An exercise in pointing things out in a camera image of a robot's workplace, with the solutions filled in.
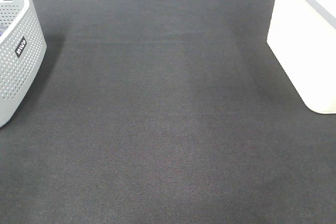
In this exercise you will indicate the black fabric table mat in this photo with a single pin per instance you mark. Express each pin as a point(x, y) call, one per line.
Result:
point(164, 111)

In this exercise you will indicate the white plastic bin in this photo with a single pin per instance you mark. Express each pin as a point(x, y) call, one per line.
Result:
point(302, 37)

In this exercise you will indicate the grey perforated laundry basket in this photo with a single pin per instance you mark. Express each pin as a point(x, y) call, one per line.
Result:
point(23, 47)

